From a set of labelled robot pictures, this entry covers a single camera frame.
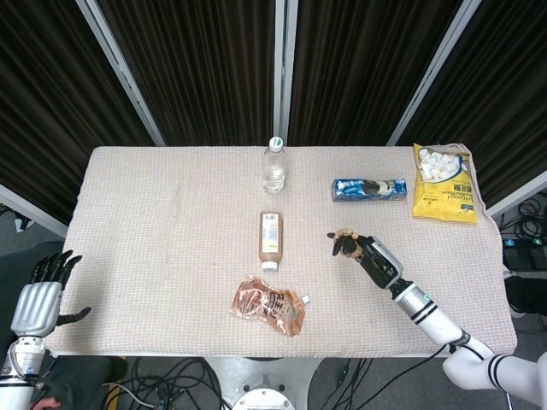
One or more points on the yellow marshmallow bag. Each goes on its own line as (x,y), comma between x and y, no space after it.
(444,205)

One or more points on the grey metal partition post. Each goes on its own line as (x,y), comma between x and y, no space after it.
(124,77)
(30,209)
(431,64)
(285,64)
(517,196)

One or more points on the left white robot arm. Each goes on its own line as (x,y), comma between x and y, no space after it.
(17,384)

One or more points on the black pleated curtain panel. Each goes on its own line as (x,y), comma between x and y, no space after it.
(350,64)
(51,107)
(205,64)
(513,107)

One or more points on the beige waffle tablecloth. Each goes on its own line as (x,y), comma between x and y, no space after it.
(149,235)

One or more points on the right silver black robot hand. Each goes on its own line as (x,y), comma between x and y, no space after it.
(382,265)

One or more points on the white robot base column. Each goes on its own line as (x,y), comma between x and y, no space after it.
(265,397)

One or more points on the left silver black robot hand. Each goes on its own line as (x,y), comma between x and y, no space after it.
(36,307)

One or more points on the clear plastic water bottle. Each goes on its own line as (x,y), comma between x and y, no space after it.
(273,175)

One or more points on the brown spouted sauce pouch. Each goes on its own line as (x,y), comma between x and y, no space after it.
(265,307)

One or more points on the dark grey cloth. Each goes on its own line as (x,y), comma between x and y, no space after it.
(81,380)

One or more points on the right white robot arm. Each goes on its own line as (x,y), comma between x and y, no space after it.
(427,312)

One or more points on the blue cookie box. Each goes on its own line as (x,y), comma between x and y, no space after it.
(350,190)

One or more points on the brown drink bottle white cap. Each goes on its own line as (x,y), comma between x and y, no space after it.
(270,252)

